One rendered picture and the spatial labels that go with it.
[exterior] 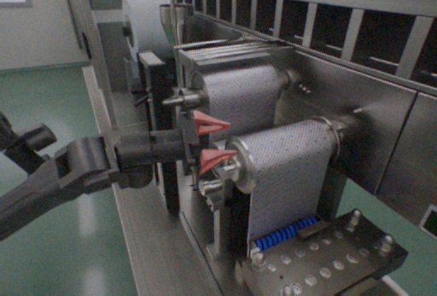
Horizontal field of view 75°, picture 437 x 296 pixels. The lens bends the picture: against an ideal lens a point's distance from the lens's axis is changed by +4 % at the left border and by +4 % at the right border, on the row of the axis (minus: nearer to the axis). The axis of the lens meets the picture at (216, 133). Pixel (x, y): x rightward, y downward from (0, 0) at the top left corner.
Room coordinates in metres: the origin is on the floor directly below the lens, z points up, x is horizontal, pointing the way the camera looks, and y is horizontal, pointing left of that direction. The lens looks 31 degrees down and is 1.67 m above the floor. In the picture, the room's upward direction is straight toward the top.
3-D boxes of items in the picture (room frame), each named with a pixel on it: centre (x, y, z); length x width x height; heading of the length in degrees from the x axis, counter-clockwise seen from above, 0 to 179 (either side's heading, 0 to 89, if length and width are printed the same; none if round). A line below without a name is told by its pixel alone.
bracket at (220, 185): (0.56, -0.01, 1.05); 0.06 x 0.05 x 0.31; 116
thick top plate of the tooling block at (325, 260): (0.46, -0.28, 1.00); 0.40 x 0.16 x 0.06; 116
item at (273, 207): (0.55, -0.19, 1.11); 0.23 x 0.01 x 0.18; 116
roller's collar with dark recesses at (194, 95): (0.76, 0.07, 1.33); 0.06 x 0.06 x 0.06; 26
